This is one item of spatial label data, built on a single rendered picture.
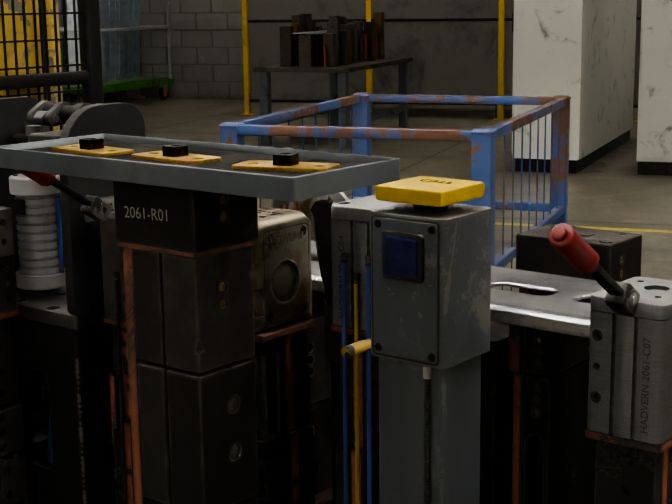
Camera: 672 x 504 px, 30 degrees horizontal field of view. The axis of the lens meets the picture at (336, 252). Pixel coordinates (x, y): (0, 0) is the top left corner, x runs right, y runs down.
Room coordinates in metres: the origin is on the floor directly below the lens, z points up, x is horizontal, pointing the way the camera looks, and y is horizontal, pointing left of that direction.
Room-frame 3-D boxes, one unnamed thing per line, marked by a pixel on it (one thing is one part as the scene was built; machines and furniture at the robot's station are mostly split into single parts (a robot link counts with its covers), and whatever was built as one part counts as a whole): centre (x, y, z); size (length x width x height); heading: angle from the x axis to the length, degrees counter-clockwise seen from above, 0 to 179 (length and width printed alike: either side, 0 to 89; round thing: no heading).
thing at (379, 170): (1.09, 0.13, 1.16); 0.37 x 0.14 x 0.02; 51
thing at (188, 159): (1.09, 0.14, 1.17); 0.08 x 0.04 x 0.01; 47
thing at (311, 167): (1.02, 0.04, 1.17); 0.08 x 0.04 x 0.01; 68
